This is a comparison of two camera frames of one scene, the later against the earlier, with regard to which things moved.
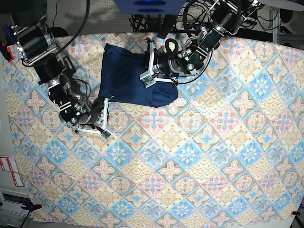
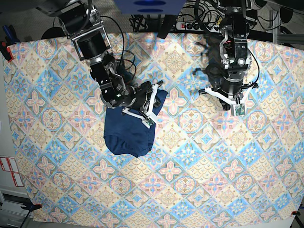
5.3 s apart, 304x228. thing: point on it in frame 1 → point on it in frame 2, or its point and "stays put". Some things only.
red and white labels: [8, 164] stays put
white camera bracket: [149, 79] → [236, 109]
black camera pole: [166, 25] stays put
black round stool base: [58, 32] stays put
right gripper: [166, 62] → [231, 85]
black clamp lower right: [295, 213] stays put
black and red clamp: [5, 51] stays put
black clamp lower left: [31, 206] stays put
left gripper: [94, 114] → [138, 95]
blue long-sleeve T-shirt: [120, 80] → [125, 134]
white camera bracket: [105, 128] → [149, 120]
